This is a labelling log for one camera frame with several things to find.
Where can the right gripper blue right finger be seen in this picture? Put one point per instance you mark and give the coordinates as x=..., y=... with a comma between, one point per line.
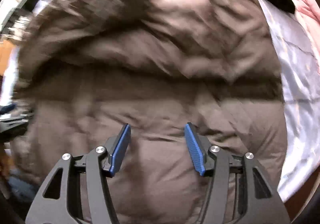
x=256, y=199

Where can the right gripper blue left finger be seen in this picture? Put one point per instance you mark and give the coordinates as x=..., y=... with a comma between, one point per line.
x=58, y=198

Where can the brown puffer down jacket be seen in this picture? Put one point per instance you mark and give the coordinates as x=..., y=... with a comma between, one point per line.
x=86, y=67

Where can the light blue plaid bedsheet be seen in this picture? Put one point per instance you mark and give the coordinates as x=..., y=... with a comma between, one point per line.
x=300, y=89

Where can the wooden bedside desk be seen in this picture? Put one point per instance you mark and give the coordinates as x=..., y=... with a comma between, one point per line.
x=6, y=48

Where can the pink quilt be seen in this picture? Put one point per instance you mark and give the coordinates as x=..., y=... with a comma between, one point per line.
x=307, y=13

